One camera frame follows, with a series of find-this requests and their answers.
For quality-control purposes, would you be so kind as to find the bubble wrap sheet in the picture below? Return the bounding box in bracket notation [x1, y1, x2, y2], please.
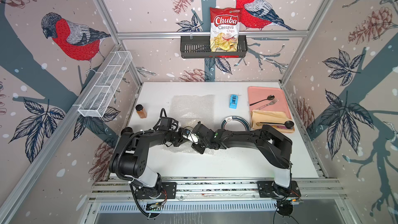
[167, 141, 215, 156]
[169, 94, 215, 128]

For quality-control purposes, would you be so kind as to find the dark rimmed plate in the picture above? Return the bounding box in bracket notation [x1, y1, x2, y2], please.
[220, 116, 251, 131]

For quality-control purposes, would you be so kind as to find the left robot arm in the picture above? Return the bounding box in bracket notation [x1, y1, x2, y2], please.
[109, 127, 191, 198]

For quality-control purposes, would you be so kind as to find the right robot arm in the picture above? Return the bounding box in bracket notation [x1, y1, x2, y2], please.
[188, 123, 301, 201]

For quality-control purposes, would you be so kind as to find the orange spice jar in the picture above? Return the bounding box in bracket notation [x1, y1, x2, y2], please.
[135, 104, 147, 119]

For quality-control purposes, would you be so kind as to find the blue tape dispenser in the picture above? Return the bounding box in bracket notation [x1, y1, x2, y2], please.
[229, 94, 238, 109]

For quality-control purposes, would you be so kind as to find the wooden cutting board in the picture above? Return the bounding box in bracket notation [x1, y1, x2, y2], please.
[251, 110, 295, 133]

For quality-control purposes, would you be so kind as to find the pink tray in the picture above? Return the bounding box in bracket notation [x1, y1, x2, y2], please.
[248, 86, 291, 118]

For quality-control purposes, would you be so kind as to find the black spoon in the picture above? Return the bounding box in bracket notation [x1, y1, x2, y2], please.
[250, 95, 275, 106]

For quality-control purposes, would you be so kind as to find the metal fork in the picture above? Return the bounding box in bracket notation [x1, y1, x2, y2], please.
[257, 99, 279, 110]

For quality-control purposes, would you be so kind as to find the Chuba cassava chips bag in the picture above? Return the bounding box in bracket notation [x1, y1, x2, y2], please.
[210, 8, 241, 52]

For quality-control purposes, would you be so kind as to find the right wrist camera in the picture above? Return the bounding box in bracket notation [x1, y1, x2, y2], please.
[182, 128, 199, 144]

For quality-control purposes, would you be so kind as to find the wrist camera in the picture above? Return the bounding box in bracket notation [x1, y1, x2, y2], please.
[153, 108, 179, 131]
[182, 128, 199, 144]

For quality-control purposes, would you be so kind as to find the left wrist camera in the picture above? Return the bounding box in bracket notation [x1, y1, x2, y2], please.
[153, 108, 179, 131]

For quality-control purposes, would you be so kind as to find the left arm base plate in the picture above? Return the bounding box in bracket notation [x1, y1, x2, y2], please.
[134, 182, 177, 200]

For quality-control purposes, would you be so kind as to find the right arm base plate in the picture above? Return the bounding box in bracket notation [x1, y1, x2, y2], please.
[257, 180, 301, 200]

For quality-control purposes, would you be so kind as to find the black wire shelf basket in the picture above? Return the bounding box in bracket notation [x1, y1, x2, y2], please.
[180, 35, 248, 59]

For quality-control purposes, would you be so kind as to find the white mesh wall basket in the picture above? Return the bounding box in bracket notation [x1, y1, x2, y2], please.
[78, 51, 132, 118]

